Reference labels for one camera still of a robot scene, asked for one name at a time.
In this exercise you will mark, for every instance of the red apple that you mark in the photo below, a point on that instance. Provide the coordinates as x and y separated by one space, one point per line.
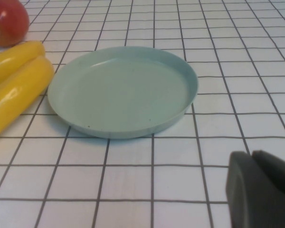
7 21

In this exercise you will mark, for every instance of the white grid tablecloth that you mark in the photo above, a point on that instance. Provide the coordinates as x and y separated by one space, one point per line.
133 178

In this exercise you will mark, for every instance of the yellow banana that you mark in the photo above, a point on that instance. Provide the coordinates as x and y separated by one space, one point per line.
14 59
21 90

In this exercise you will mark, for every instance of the light blue plastic plate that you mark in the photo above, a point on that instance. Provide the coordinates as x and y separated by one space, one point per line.
123 95

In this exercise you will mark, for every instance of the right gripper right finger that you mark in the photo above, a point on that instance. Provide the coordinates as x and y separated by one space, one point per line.
280 171

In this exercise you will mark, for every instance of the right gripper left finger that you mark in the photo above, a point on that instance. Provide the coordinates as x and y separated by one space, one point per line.
251 202

